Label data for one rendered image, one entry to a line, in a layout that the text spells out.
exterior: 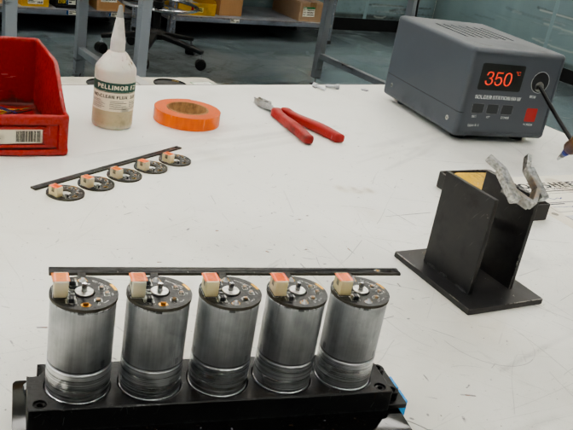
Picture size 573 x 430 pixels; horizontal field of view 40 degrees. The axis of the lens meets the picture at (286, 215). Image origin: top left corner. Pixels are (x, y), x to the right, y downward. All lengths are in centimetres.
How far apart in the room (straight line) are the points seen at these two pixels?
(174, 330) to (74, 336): 4
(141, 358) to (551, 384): 22
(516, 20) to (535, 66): 526
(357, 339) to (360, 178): 33
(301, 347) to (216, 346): 4
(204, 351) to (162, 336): 2
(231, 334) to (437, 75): 57
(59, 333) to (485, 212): 27
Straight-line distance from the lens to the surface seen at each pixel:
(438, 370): 41
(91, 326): 30
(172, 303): 30
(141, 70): 296
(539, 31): 597
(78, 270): 32
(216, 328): 31
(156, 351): 30
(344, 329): 33
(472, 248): 48
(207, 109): 72
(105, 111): 67
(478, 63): 80
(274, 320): 32
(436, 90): 84
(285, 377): 33
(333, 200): 59
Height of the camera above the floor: 96
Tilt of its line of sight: 23 degrees down
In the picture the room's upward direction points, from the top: 10 degrees clockwise
